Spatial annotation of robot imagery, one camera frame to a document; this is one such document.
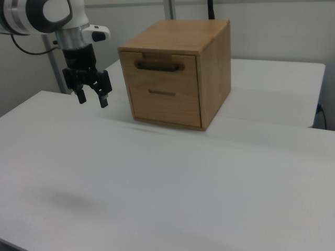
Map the black camera stand pole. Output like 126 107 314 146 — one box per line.
207 0 217 20

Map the wooden two-drawer cabinet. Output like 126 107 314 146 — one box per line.
117 19 231 132

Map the metal partition frame post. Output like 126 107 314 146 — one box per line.
163 0 175 20

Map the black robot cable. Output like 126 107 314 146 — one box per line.
9 33 59 56

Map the wooden drawer with slot pull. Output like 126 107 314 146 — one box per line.
129 86 203 128

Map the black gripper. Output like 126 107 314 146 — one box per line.
62 44 114 109

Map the metal frame upright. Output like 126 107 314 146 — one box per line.
41 33 68 94

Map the black power cable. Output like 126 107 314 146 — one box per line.
316 104 328 129

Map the wooden drawer with black handle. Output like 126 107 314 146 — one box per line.
119 51 200 90

